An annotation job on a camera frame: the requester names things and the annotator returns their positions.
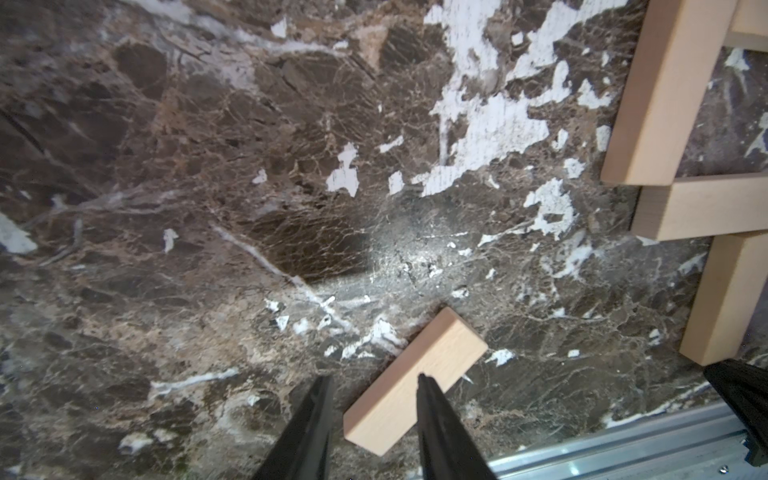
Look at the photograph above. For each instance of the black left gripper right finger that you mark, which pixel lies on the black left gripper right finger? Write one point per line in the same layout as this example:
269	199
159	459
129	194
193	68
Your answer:
446	448

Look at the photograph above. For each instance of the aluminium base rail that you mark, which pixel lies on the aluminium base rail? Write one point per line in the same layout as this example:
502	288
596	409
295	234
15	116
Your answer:
707	442

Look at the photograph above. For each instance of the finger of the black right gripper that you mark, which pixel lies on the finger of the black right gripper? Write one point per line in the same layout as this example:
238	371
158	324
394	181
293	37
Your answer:
744	389

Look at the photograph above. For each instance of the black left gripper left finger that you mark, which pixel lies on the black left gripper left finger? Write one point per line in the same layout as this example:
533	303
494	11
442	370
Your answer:
303	449

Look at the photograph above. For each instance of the wooden block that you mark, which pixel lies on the wooden block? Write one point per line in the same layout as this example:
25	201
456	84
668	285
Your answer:
445	350
673	62
731	285
701	207
749	26

